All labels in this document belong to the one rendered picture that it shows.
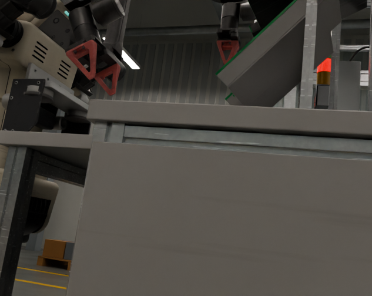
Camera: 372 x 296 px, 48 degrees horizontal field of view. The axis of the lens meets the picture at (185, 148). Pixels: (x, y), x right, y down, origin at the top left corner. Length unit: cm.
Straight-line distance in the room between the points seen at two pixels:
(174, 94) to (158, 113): 993
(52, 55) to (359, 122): 100
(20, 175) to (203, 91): 949
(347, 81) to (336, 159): 192
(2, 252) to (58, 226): 1022
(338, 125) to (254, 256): 19
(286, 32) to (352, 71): 162
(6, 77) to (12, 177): 44
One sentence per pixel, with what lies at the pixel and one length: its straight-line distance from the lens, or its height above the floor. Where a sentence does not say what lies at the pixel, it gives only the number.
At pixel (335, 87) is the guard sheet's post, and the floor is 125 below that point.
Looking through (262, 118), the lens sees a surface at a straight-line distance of 54.
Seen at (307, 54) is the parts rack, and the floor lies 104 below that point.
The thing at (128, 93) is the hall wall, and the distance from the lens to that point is 1098.
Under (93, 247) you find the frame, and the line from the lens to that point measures 57.
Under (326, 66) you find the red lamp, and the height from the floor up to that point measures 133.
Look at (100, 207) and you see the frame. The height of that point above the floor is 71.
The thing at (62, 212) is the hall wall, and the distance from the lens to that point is 1112.
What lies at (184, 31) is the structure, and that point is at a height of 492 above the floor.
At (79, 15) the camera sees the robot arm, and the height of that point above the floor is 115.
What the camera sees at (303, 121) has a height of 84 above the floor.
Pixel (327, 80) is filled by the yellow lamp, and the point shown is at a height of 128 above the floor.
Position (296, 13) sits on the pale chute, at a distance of 89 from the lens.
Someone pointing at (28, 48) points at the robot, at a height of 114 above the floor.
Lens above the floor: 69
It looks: 12 degrees up
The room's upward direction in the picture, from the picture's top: 7 degrees clockwise
